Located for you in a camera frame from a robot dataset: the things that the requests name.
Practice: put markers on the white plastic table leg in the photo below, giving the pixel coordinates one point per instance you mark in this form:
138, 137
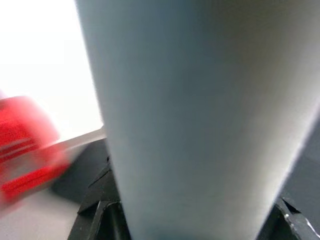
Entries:
187, 100

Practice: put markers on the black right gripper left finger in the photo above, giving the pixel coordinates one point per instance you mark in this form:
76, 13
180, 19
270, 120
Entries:
100, 212

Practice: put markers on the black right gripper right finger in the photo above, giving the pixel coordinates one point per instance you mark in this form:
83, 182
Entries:
290, 225

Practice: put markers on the black tablecloth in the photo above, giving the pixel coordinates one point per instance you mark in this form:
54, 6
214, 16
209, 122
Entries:
82, 170

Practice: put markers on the red plastic stool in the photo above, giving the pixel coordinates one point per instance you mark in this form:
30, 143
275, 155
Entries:
25, 150

